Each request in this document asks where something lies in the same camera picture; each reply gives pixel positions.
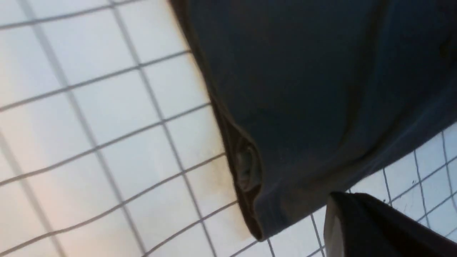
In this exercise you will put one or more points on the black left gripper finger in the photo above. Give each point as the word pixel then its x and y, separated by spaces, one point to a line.
pixel 359 225

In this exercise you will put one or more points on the gray long-sleeve top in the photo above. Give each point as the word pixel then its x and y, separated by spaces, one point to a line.
pixel 311 96

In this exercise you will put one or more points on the white grid mat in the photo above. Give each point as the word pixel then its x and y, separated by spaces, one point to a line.
pixel 110 146

